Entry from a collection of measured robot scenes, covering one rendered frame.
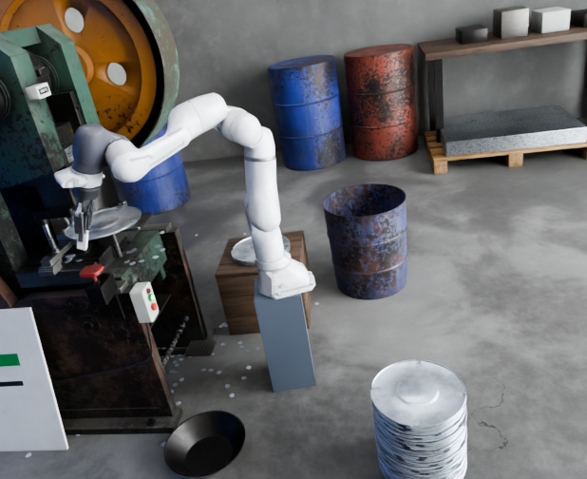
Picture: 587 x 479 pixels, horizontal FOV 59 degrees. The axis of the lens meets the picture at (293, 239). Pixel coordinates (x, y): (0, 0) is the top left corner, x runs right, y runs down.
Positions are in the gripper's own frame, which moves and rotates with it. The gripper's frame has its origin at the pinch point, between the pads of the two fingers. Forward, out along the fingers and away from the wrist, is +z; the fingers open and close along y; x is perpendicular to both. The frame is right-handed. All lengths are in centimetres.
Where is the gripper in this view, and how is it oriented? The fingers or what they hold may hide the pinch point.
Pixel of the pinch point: (82, 239)
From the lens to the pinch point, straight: 181.3
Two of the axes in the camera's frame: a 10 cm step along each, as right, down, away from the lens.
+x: -9.7, -2.5, -0.8
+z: -2.5, 8.4, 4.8
